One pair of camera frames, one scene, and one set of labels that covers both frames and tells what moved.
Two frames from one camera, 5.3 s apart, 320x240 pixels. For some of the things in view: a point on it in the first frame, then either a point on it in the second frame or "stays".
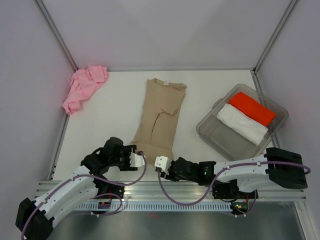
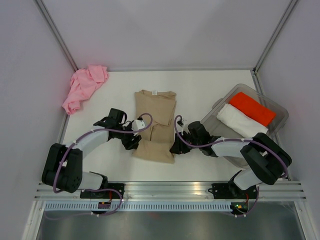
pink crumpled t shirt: x=83 y=82 stays
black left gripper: x=127 y=149 → x=129 y=145
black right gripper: x=170 y=176 → x=178 y=147
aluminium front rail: x=181 y=190 stays
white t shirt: x=249 y=127 stays
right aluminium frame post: x=292 y=4 stays
